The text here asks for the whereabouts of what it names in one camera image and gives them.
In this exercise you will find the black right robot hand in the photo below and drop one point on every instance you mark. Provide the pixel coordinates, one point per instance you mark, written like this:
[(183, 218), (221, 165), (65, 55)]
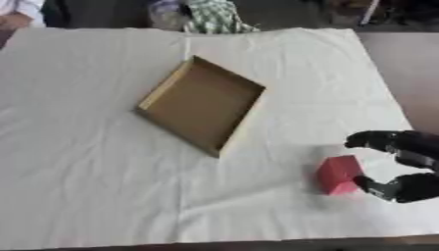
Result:
[(414, 143)]

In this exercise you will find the tan cardboard box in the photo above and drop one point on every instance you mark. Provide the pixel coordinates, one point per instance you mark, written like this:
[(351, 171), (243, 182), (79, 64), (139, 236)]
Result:
[(200, 104)]

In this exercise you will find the red cube block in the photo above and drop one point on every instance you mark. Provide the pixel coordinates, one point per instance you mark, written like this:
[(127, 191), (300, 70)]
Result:
[(338, 176)]

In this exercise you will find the green white checked cloth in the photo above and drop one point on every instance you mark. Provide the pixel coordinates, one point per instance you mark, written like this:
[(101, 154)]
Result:
[(211, 16)]

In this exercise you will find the person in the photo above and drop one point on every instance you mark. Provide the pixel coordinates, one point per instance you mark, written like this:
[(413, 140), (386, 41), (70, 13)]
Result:
[(20, 14)]

